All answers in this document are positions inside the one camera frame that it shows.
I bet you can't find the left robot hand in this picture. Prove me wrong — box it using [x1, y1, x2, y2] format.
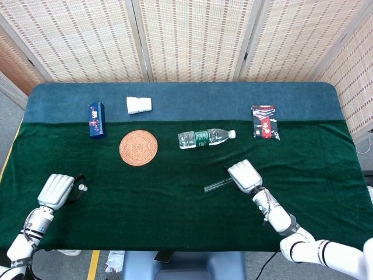
[37, 173, 88, 211]

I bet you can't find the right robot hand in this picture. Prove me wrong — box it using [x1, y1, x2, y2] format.
[223, 159, 263, 195]

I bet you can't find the clear glass tube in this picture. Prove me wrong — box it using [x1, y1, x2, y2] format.
[203, 178, 234, 193]

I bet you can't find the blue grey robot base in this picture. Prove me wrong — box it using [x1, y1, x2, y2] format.
[121, 250, 248, 280]

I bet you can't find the black red printed packet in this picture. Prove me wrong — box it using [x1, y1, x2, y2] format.
[251, 104, 281, 141]

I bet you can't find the clear plastic water bottle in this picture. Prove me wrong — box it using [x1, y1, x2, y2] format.
[177, 128, 237, 150]

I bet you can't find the white shoe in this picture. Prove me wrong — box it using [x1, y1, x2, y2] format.
[57, 248, 82, 257]

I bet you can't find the blue printed box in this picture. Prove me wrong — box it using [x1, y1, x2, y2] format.
[88, 101, 107, 140]

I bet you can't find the green velvet cloth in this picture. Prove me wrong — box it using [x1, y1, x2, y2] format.
[0, 119, 373, 252]

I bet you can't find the crumpled white cloth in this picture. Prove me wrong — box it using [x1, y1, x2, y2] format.
[104, 251, 126, 274]

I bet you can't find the round woven coaster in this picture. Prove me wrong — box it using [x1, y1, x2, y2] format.
[118, 129, 159, 167]

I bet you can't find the blue table cloth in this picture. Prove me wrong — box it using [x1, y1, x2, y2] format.
[22, 81, 346, 125]

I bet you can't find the flat black object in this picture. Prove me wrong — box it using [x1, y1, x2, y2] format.
[153, 251, 174, 263]

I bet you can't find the white paper cup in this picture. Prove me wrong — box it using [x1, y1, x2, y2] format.
[126, 96, 153, 116]

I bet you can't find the beige woven screen panel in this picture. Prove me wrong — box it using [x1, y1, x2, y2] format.
[238, 0, 373, 82]
[316, 11, 373, 141]
[0, 0, 149, 84]
[132, 0, 263, 83]

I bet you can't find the black velcro strap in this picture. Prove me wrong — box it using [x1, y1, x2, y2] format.
[7, 255, 33, 268]

